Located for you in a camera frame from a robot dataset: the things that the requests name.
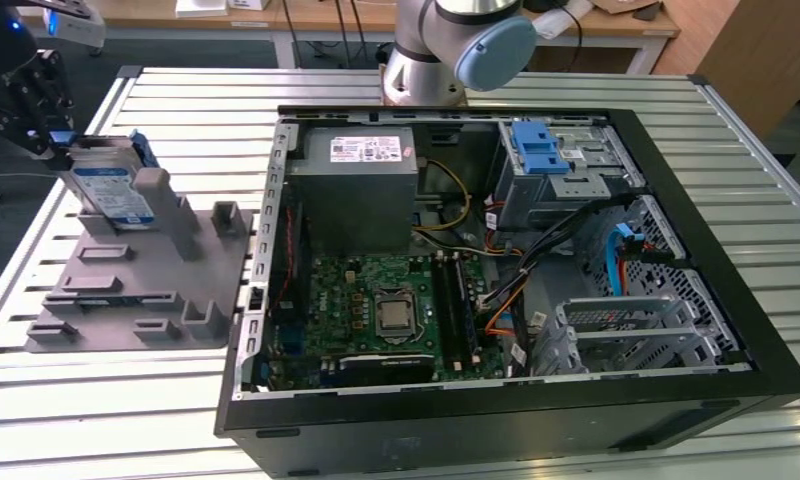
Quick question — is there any brown cardboard piece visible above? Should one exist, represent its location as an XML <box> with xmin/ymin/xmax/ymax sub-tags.
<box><xmin>589</xmin><ymin>0</ymin><xmax>661</xmax><ymax>22</ymax></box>

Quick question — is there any silver CPU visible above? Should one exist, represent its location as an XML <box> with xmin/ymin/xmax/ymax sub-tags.
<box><xmin>377</xmin><ymin>302</ymin><xmax>412</xmax><ymax>331</ymax></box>

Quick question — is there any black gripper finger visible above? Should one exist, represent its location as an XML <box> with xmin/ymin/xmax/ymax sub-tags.
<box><xmin>0</xmin><ymin>78</ymin><xmax>73</xmax><ymax>172</ymax></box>
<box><xmin>17</xmin><ymin>48</ymin><xmax>75</xmax><ymax>134</ymax></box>

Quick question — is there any metal socket cover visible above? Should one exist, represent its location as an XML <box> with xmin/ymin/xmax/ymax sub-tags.
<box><xmin>370</xmin><ymin>294</ymin><xmax>420</xmax><ymax>341</ymax></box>

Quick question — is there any hard disk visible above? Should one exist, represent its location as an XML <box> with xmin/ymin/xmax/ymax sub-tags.
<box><xmin>46</xmin><ymin>128</ymin><xmax>159</xmax><ymax>232</ymax></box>

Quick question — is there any green motherboard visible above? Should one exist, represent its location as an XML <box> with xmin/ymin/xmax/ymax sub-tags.
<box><xmin>269</xmin><ymin>252</ymin><xmax>508</xmax><ymax>391</ymax></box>

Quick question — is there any black graphics card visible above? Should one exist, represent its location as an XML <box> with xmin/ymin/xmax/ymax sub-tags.
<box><xmin>336</xmin><ymin>352</ymin><xmax>436</xmax><ymax>387</ymax></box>

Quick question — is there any wooden desk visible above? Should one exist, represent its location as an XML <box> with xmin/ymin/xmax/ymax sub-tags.
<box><xmin>102</xmin><ymin>0</ymin><xmax>681</xmax><ymax>76</ymax></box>

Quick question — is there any grey metal drive cage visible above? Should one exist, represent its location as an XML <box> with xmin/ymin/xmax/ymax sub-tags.
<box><xmin>492</xmin><ymin>119</ymin><xmax>648</xmax><ymax>232</ymax></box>

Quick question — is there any black cable bundle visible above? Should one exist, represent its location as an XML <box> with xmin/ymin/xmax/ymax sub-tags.
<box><xmin>482</xmin><ymin>197</ymin><xmax>641</xmax><ymax>321</ymax></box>

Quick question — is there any blue data wire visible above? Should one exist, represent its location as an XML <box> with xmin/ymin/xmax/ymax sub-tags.
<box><xmin>609</xmin><ymin>223</ymin><xmax>643</xmax><ymax>302</ymax></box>

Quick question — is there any grey parts rack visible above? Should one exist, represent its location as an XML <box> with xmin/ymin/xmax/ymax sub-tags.
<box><xmin>23</xmin><ymin>168</ymin><xmax>262</xmax><ymax>359</ymax></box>

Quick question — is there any white cardboard box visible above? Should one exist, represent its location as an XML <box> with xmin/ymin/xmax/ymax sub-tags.
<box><xmin>174</xmin><ymin>0</ymin><xmax>229</xmax><ymax>19</ymax></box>

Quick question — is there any white plastic device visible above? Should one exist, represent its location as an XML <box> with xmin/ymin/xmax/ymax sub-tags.
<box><xmin>530</xmin><ymin>0</ymin><xmax>594</xmax><ymax>40</ymax></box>

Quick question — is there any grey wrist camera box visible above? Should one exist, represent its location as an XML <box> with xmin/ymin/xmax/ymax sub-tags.
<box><xmin>43</xmin><ymin>0</ymin><xmax>107</xmax><ymax>51</ymax></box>

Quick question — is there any orange wire bundle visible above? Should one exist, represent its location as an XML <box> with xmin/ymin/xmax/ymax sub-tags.
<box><xmin>482</xmin><ymin>279</ymin><xmax>534</xmax><ymax>336</ymax></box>

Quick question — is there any blue plastic drive latch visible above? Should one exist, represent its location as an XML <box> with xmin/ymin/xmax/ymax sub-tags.
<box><xmin>510</xmin><ymin>119</ymin><xmax>572</xmax><ymax>176</ymax></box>

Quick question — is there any black RAM slot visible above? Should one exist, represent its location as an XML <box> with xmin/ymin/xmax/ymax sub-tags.
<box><xmin>450</xmin><ymin>253</ymin><xmax>474</xmax><ymax>359</ymax></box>
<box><xmin>432</xmin><ymin>253</ymin><xmax>456</xmax><ymax>364</ymax></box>
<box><xmin>441</xmin><ymin>253</ymin><xmax>465</xmax><ymax>362</ymax></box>

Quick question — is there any black PC case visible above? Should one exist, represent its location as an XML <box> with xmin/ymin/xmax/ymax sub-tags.
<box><xmin>213</xmin><ymin>104</ymin><xmax>800</xmax><ymax>477</ymax></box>

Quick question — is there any grey power supply unit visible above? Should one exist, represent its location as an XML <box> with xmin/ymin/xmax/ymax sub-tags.
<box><xmin>285</xmin><ymin>124</ymin><xmax>420</xmax><ymax>256</ymax></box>

